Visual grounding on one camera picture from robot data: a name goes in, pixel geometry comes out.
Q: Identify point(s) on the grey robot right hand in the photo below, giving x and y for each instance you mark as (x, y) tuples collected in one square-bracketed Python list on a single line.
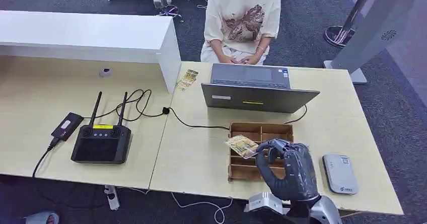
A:
[(297, 172)]

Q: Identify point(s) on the person's right hand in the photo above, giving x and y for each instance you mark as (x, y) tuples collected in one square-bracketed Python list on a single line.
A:
[(233, 59)]

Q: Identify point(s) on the person's left hand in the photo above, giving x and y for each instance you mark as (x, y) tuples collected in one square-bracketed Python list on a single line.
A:
[(253, 60)]

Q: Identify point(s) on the yellow printed card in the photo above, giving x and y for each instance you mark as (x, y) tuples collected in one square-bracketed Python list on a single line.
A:
[(192, 73), (185, 83), (242, 145)]

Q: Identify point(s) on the wooden divided card box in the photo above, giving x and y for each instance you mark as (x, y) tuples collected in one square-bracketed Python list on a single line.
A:
[(245, 129)]

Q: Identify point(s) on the person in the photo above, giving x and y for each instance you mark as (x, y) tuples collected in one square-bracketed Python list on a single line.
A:
[(242, 15)]

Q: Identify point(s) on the grey slipper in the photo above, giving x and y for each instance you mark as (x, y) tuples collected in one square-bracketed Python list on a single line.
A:
[(41, 218)]

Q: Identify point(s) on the white kiosk stand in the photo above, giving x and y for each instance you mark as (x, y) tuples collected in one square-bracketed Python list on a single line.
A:
[(380, 19)]

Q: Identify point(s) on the white pocket wifi device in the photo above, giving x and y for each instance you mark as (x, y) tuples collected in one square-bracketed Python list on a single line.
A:
[(340, 174)]

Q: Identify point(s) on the chrome stanchion post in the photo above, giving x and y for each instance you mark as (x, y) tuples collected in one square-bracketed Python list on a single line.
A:
[(339, 35)]

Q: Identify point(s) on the white power strip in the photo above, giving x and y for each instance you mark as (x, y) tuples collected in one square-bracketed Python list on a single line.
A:
[(112, 199)]

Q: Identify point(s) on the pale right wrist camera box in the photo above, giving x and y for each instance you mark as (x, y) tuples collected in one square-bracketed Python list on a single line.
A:
[(263, 202)]

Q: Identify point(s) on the white desk shelf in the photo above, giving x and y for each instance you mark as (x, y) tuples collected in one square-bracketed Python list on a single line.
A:
[(83, 31)]

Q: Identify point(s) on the grey round desk grommet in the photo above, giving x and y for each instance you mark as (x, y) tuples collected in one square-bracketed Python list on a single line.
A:
[(105, 72)]

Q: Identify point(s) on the black controller with two antennas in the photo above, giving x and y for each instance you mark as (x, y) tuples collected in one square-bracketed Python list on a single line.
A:
[(100, 145)]

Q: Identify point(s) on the grey open laptop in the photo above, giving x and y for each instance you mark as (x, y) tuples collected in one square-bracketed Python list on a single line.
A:
[(258, 98)]

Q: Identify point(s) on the black rectangular adapter box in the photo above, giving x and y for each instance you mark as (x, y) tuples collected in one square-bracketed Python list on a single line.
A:
[(67, 126)]

